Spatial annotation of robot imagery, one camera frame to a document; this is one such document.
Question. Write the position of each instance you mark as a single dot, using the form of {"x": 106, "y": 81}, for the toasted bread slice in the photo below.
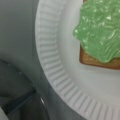
{"x": 96, "y": 61}

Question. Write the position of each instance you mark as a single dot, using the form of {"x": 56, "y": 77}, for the green lettuce leaf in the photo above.
{"x": 100, "y": 30}

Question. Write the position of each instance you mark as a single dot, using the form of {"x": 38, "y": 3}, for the white round plate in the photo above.
{"x": 92, "y": 92}

